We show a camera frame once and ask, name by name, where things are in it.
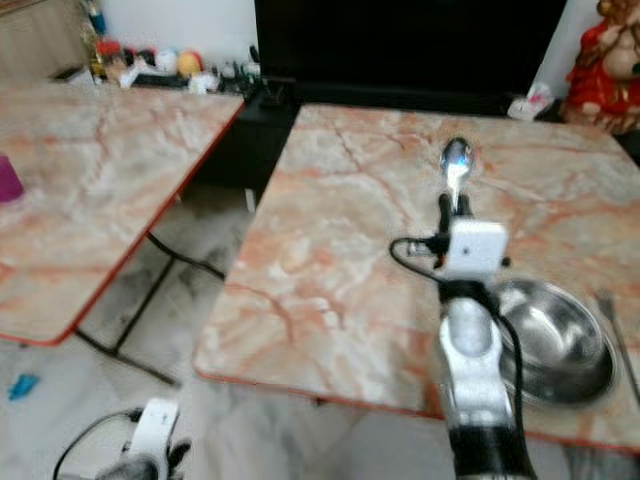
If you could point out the shiny steel spoon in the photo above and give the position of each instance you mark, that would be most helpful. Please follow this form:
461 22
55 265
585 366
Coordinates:
457 162

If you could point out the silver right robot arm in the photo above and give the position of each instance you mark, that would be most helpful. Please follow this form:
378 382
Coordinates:
470 350

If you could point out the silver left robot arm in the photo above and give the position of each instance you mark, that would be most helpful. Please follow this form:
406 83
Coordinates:
135 470

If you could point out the marble folding table with bowl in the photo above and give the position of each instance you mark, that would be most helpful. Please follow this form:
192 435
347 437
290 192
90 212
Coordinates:
340 260

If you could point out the white and pink packet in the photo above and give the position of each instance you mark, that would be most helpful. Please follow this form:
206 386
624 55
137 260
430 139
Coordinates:
530 102

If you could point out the purple plastic cup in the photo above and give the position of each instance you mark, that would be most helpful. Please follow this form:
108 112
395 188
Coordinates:
9 180

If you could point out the stainless steel bowl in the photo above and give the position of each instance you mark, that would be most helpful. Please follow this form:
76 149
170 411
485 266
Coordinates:
555 345

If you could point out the black television screen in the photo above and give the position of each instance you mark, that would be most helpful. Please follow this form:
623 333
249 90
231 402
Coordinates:
410 45

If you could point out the red and gold figurine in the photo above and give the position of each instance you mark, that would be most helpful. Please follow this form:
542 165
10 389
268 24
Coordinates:
605 80

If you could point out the steel fork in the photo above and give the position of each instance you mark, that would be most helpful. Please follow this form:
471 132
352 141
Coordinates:
615 335

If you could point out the small blue floor object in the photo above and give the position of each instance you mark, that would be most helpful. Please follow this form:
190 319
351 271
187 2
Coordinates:
23 386

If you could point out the marble folding table with cup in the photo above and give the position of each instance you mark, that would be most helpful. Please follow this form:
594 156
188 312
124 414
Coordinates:
100 190

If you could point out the wooden cabinet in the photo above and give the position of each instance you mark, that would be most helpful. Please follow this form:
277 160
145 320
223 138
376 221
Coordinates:
45 40

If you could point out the red lidded jar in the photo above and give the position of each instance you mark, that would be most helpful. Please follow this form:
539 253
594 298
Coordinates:
109 60

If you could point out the yellow round object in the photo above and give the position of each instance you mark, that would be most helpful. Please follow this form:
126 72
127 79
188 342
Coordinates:
190 64

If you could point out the blue bottle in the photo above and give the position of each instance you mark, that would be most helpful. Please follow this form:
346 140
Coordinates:
96 16

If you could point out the white round container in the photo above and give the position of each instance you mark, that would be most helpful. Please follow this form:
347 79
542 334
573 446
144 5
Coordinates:
166 61

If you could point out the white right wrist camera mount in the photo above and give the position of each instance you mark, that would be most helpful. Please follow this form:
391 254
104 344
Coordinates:
476 248

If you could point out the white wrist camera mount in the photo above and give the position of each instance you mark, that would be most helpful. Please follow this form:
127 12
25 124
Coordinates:
476 248
157 425

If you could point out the black metal table leg frame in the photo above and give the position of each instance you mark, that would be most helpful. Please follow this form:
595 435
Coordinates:
125 320

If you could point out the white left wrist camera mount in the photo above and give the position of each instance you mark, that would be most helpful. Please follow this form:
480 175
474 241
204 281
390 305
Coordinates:
157 425

